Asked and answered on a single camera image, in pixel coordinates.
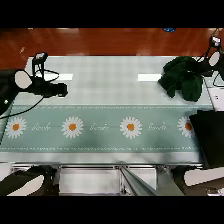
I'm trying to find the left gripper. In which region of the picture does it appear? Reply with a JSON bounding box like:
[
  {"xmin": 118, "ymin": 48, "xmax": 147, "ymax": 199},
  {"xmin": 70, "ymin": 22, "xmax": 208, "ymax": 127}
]
[{"xmin": 44, "ymin": 82, "xmax": 69, "ymax": 99}]

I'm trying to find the dark green T-shirt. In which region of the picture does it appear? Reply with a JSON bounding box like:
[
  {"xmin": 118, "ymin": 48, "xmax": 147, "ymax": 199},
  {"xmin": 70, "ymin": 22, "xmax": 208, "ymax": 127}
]
[{"xmin": 157, "ymin": 55, "xmax": 205, "ymax": 103}]

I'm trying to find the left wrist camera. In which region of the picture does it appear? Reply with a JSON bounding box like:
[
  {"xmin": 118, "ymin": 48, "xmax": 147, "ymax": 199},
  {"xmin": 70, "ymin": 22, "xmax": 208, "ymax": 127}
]
[{"xmin": 32, "ymin": 51, "xmax": 50, "ymax": 78}]

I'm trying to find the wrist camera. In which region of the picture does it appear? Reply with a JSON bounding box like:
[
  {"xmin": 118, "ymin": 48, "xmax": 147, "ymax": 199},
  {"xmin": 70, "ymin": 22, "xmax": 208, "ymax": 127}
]
[
  {"xmin": 32, "ymin": 51, "xmax": 50, "ymax": 78},
  {"xmin": 209, "ymin": 35, "xmax": 222, "ymax": 48}
]

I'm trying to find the black cable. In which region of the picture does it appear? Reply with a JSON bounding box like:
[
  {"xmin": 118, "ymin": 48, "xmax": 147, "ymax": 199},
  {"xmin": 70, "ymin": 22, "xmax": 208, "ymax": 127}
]
[{"xmin": 0, "ymin": 95, "xmax": 45, "ymax": 120}]

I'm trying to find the silver frame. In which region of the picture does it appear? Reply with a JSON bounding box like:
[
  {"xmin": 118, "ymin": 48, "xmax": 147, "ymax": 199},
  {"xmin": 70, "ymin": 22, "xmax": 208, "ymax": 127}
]
[{"xmin": 9, "ymin": 162, "xmax": 205, "ymax": 197}]

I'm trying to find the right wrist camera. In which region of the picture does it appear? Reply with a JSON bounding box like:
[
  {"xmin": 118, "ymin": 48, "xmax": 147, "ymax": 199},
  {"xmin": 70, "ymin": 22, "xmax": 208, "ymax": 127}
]
[{"xmin": 209, "ymin": 35, "xmax": 222, "ymax": 48}]

